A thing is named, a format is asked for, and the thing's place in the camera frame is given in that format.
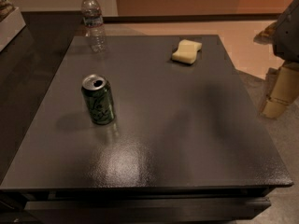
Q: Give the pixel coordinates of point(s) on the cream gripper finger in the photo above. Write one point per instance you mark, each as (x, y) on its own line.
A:
(282, 90)

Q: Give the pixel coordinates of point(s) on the green soda can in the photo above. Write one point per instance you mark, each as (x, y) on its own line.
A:
(98, 98)

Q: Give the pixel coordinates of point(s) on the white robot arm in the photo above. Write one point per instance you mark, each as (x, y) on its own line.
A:
(283, 35)

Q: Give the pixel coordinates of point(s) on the clear plastic water bottle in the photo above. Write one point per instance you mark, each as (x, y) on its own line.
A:
(94, 24)

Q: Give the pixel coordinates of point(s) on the yellow sponge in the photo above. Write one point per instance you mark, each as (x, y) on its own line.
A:
(186, 52)

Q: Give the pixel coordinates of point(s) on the white box with items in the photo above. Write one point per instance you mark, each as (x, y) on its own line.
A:
(11, 22)

